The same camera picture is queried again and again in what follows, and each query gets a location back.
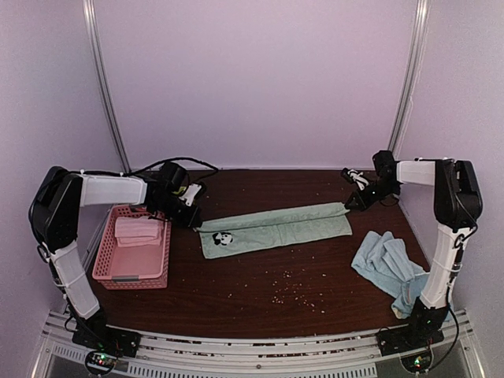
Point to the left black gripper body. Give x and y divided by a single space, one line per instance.
178 216

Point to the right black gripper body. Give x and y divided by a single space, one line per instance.
366 201

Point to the pink towel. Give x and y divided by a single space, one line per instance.
137 231

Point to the pink plastic basket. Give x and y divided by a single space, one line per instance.
139 267

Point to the green towel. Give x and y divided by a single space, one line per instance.
230 236

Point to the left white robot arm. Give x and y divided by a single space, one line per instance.
164 189

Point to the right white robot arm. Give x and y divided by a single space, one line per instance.
423 298

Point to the blue towel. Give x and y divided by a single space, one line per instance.
382 259

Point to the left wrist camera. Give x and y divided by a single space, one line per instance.
193 192

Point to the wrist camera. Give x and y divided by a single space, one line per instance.
355 177
193 192

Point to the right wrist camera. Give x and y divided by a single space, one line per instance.
355 177

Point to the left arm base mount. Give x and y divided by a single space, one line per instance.
104 355

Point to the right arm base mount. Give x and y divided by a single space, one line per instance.
416 354

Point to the aluminium front rail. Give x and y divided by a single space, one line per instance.
354 354

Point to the right aluminium frame post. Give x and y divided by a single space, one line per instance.
413 68

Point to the aluminium frame post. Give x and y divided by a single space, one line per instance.
91 23
413 68

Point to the left aluminium frame post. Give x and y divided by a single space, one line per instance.
91 23

